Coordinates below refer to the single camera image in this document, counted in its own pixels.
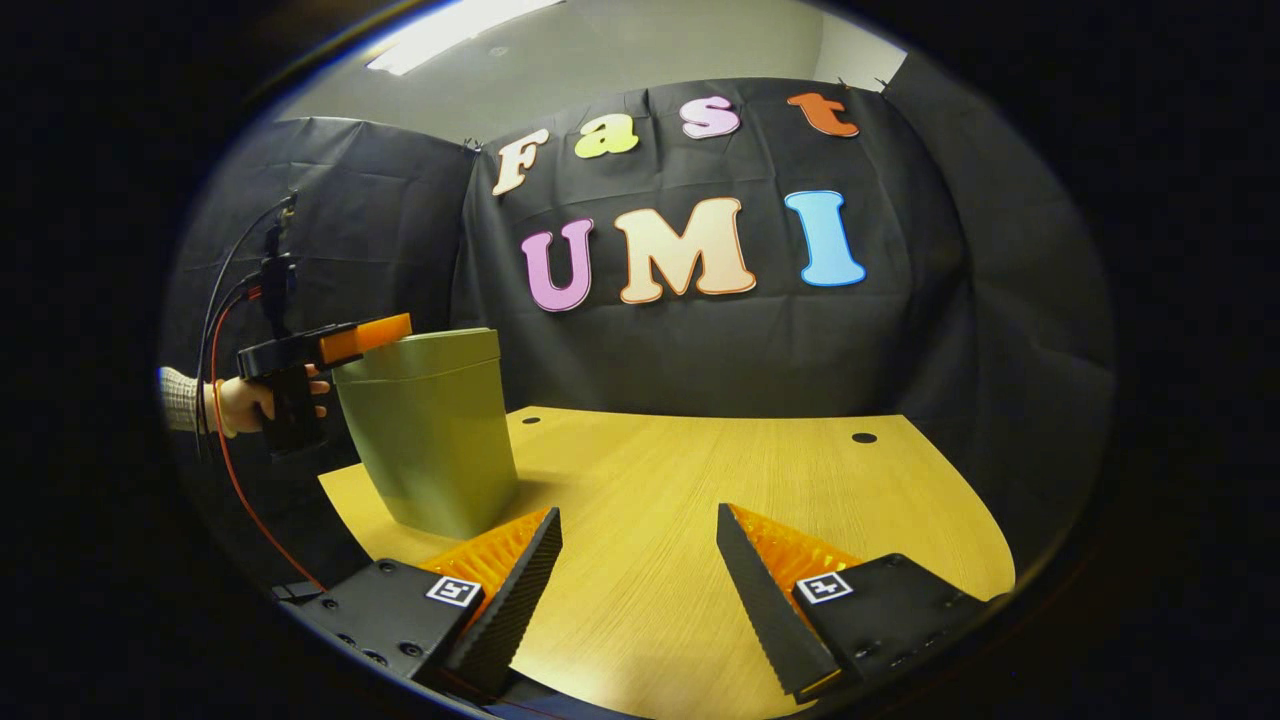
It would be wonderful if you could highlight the red cable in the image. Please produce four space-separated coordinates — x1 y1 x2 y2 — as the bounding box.
208 288 326 593

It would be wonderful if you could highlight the black cable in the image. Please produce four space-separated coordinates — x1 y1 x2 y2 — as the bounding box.
195 195 299 461

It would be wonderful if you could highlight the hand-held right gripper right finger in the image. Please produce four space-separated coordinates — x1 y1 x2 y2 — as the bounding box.
714 503 1011 701

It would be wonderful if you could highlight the wooden desktop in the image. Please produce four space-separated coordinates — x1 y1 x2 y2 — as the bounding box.
318 405 1017 720

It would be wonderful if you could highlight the green desktop garbage bin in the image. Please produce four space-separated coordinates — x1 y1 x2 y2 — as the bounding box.
332 328 519 541

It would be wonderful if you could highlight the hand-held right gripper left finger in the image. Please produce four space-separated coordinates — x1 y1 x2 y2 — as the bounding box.
298 506 564 706

